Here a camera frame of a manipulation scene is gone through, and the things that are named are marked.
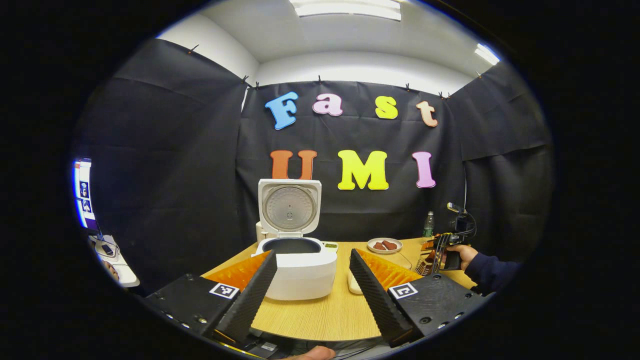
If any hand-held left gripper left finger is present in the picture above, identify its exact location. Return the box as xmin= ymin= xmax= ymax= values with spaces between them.
xmin=142 ymin=250 xmax=279 ymax=347

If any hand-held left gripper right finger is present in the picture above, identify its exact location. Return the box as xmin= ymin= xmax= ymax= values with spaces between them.
xmin=349 ymin=248 xmax=492 ymax=348

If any white rice cooker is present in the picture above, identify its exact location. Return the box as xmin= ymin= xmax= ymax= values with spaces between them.
xmin=251 ymin=178 xmax=339 ymax=301

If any black box with white label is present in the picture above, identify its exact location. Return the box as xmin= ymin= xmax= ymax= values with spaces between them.
xmin=249 ymin=339 xmax=282 ymax=359

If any white plate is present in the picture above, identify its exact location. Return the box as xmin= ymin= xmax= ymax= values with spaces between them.
xmin=367 ymin=237 xmax=403 ymax=255

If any white side desk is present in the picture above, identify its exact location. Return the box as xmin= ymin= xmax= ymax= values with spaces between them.
xmin=89 ymin=234 xmax=141 ymax=288

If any black backdrop cloth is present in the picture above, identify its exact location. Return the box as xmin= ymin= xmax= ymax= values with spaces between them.
xmin=70 ymin=37 xmax=556 ymax=296

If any small ceiling light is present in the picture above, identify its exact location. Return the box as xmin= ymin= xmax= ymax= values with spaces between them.
xmin=474 ymin=42 xmax=501 ymax=66

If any row of small backdrop clips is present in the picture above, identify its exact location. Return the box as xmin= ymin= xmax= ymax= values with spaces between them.
xmin=187 ymin=44 xmax=453 ymax=101

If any computer monitor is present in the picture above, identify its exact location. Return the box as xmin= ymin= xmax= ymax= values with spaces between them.
xmin=73 ymin=158 xmax=101 ymax=232

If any large ceiling light panel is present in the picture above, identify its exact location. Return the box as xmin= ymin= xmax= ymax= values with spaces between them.
xmin=289 ymin=0 xmax=402 ymax=22

